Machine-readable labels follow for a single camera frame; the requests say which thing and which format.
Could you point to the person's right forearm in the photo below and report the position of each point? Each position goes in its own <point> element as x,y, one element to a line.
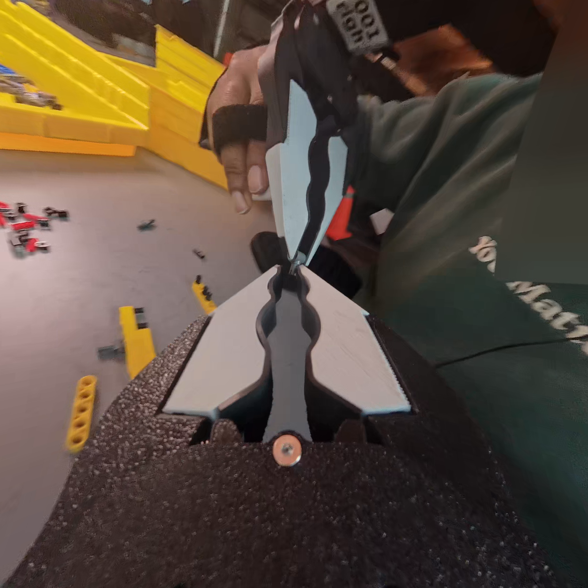
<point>436,147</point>

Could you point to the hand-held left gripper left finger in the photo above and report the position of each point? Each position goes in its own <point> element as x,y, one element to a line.
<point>220,363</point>

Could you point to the short yellow lego beam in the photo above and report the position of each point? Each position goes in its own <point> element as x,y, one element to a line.
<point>81,413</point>
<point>147,344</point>

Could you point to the long yellow lego beam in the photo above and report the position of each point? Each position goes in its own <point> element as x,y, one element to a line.
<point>202,298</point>
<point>131,349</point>

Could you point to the pile of small lego pieces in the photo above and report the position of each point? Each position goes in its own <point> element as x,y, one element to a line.
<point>27,229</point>

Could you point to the heap of grey lego parts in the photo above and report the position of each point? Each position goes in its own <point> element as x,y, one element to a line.
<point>32,94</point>

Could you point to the orange traffic cone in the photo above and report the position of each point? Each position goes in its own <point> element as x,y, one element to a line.
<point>342,220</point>

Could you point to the black quilted cushion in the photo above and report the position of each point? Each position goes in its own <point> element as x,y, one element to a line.
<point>340,275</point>

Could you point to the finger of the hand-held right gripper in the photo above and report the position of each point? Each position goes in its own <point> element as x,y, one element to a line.
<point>335,174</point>
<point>294,183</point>

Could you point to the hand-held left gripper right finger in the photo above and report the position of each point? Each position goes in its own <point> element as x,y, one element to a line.
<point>353,363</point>

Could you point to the yellow plastic bin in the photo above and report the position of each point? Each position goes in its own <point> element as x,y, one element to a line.
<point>69,124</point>
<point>183,115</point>

